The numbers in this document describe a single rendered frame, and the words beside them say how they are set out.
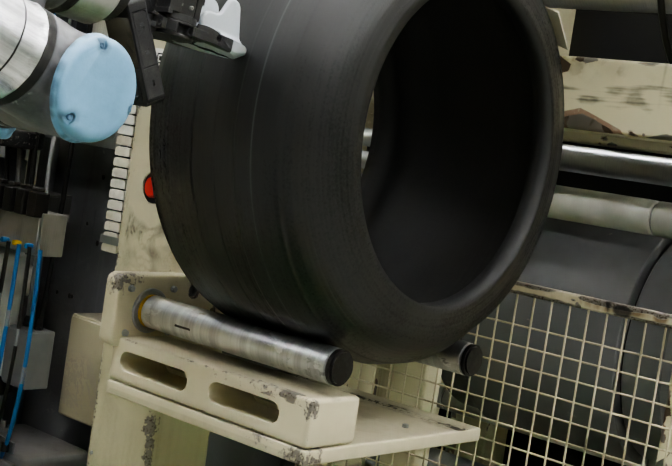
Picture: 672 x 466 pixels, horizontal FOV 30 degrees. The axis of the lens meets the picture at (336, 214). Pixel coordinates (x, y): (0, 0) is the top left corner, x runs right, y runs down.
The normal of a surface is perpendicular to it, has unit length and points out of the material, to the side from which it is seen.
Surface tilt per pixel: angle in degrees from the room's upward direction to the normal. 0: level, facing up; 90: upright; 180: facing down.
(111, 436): 90
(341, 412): 90
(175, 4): 90
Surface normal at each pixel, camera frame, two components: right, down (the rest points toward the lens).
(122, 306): 0.76, 0.15
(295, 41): -0.35, -0.29
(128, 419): -0.64, -0.06
